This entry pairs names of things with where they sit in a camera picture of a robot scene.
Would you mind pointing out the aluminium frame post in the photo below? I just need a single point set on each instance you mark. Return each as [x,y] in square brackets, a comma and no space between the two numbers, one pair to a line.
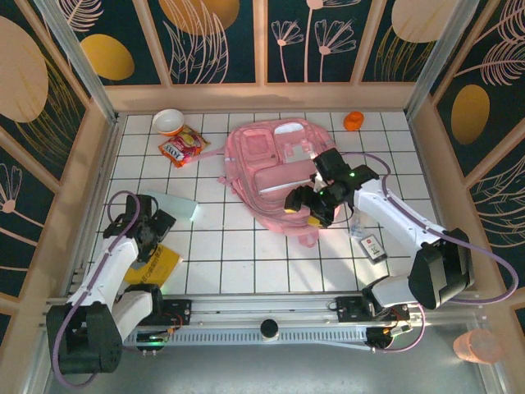
[81,61]
[440,61]

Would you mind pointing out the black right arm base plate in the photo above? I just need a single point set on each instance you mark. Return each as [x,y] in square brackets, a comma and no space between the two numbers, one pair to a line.
[348,308]

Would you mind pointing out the red snack packet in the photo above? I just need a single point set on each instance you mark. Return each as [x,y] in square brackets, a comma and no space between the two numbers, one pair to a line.
[182,147]

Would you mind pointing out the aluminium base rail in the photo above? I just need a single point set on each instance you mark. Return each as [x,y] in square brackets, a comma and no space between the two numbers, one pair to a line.
[262,305]

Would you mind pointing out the yellow packet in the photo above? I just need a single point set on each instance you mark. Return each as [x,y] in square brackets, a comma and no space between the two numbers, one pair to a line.
[164,264]

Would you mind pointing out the black framed id card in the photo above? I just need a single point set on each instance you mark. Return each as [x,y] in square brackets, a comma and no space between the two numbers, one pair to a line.
[374,249]

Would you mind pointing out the black round knob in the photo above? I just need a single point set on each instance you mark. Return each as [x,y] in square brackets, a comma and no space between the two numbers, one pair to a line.
[269,327]

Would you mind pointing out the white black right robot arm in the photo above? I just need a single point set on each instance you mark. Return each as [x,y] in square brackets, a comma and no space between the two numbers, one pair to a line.
[389,213]

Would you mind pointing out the clear plastic pen pack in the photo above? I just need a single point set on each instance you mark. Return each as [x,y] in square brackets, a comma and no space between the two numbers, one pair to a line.
[357,225]

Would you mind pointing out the pink plastic cup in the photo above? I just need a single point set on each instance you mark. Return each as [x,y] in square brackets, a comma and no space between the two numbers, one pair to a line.
[477,345]

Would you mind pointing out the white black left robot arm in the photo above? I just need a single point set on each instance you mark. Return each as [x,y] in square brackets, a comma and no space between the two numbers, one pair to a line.
[119,254]

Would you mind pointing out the white bowl orange rim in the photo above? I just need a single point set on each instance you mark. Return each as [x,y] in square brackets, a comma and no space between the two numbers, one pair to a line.
[168,120]

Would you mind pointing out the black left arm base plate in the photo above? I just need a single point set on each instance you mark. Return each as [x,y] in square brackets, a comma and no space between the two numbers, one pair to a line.
[180,312]

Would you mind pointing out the pink backpack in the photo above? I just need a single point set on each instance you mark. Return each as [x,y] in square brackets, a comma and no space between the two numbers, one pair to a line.
[270,176]

